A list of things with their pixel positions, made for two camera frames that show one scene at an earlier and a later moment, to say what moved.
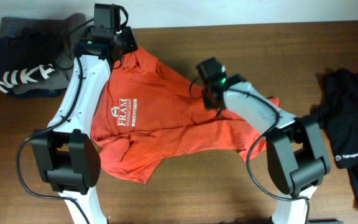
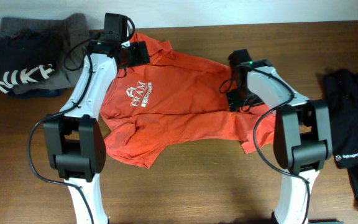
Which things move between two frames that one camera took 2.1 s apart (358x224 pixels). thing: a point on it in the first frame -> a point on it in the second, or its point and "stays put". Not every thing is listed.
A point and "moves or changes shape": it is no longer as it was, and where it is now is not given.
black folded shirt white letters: x=15 y=57 stays put
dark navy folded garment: x=39 y=93 stays put
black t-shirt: x=343 y=109 stays put
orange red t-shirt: x=143 y=108 moves or changes shape
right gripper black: x=209 y=101 -> x=235 y=101
